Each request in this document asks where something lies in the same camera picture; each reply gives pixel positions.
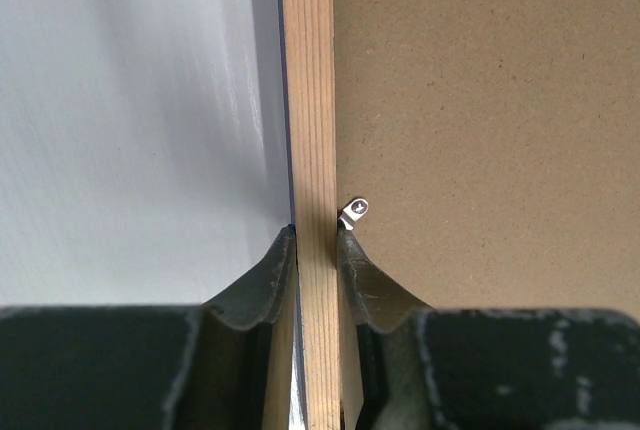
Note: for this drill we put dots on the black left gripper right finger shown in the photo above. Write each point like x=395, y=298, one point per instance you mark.
x=419, y=367

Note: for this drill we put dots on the wooden picture frame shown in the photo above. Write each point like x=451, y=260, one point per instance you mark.
x=309, y=35

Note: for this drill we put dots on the brown cardboard backing board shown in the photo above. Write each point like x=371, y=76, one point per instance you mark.
x=497, y=142

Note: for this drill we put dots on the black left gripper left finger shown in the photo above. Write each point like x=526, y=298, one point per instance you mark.
x=222, y=364

